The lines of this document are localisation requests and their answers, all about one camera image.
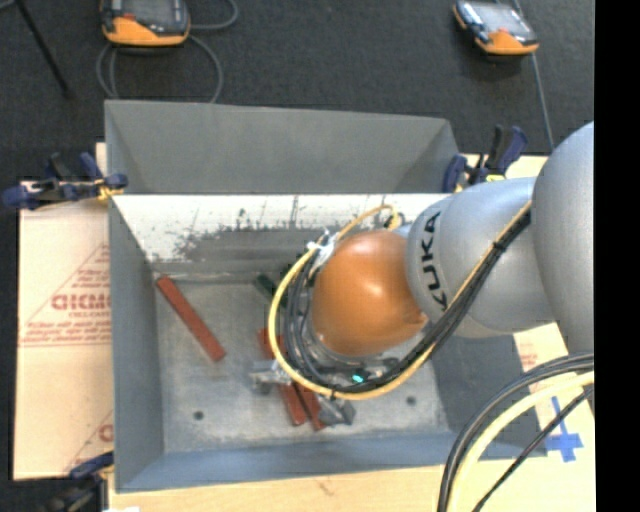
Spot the dark green flat block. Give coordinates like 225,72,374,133
253,272,282,303

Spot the red-brown flat block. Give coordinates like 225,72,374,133
293,382,327,432
155,275,228,363
256,327,307,428

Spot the grey metal bin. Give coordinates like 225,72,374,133
103,99,547,495

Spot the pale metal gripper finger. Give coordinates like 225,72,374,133
248,373,292,395
251,359,291,377

